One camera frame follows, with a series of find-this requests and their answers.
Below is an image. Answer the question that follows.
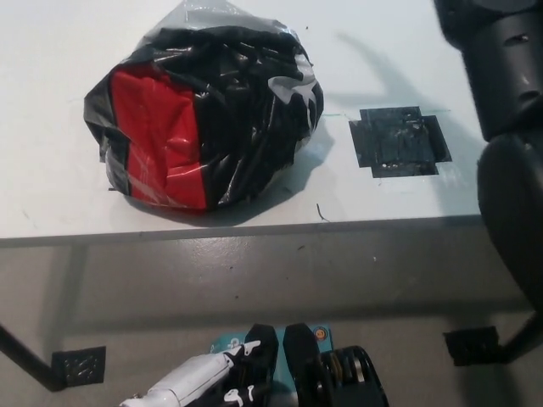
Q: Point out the teal box on robot body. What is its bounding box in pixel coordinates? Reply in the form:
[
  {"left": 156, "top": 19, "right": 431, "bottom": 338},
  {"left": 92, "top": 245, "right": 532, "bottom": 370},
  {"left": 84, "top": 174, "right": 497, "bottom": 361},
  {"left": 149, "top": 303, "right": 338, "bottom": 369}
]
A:
[{"left": 210, "top": 324, "right": 334, "bottom": 382}]

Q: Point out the black plastic bag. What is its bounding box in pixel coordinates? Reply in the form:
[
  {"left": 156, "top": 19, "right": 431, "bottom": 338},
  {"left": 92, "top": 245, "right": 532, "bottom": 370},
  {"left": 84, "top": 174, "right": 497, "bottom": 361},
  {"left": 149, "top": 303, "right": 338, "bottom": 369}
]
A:
[{"left": 83, "top": 0, "right": 327, "bottom": 216}]

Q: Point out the black tape patch on table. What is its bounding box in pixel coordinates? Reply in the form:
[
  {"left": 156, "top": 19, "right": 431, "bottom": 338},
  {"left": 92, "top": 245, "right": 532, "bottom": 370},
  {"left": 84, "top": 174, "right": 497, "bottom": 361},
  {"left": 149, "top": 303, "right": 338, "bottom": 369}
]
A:
[{"left": 348, "top": 108, "right": 453, "bottom": 179}]

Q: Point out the black table leg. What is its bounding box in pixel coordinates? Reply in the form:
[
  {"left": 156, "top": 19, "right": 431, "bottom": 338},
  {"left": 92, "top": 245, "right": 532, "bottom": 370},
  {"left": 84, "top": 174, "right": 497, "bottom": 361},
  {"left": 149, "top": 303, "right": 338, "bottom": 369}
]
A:
[{"left": 0, "top": 324, "right": 65, "bottom": 392}]

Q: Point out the black floor tape patch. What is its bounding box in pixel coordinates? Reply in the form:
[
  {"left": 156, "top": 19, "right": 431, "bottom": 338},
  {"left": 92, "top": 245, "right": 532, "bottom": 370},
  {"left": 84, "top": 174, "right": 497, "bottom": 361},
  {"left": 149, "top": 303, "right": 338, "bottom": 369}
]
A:
[
  {"left": 443, "top": 325, "right": 517, "bottom": 367},
  {"left": 51, "top": 346, "right": 107, "bottom": 387}
]

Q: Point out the white and black left hand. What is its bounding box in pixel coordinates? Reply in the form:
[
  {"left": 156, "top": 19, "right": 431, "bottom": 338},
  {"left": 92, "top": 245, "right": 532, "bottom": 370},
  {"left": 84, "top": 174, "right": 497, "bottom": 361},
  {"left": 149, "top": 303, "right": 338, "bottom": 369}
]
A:
[{"left": 150, "top": 337, "right": 264, "bottom": 407}]

